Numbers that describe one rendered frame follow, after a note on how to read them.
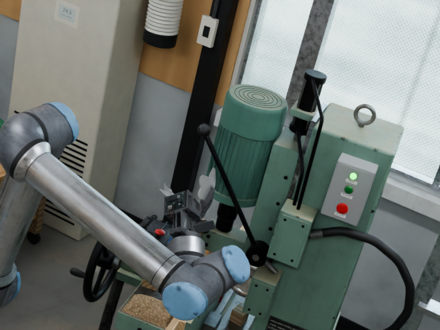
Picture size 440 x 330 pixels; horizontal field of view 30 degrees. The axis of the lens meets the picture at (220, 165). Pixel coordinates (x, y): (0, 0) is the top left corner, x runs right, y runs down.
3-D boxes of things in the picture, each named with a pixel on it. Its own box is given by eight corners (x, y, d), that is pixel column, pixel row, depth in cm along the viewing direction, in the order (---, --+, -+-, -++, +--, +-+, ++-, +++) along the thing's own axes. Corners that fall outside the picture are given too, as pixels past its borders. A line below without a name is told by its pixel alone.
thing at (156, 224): (144, 225, 257) (147, 211, 255) (176, 238, 255) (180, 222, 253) (127, 244, 246) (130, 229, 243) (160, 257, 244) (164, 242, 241)
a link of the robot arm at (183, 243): (211, 260, 203) (179, 269, 207) (211, 243, 206) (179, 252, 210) (192, 247, 196) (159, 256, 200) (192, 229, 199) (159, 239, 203)
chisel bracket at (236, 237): (205, 241, 253) (211, 217, 249) (247, 256, 250) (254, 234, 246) (197, 252, 246) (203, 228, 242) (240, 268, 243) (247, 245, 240)
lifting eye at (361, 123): (350, 121, 220) (357, 99, 217) (372, 129, 219) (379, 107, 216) (349, 123, 219) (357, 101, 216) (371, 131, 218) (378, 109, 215)
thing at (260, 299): (250, 294, 237) (260, 261, 232) (273, 304, 236) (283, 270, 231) (241, 312, 229) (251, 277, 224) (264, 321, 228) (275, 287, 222)
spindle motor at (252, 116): (214, 171, 249) (238, 77, 235) (268, 191, 245) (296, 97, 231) (194, 194, 233) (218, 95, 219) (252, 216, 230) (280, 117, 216)
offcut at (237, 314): (247, 321, 253) (250, 310, 251) (240, 327, 249) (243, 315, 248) (236, 313, 254) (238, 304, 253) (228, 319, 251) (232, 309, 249)
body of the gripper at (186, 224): (188, 186, 205) (188, 230, 199) (206, 200, 211) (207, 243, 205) (163, 194, 208) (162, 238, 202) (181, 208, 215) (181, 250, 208)
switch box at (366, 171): (324, 203, 219) (342, 151, 212) (360, 217, 217) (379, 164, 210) (319, 213, 213) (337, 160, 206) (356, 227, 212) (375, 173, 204)
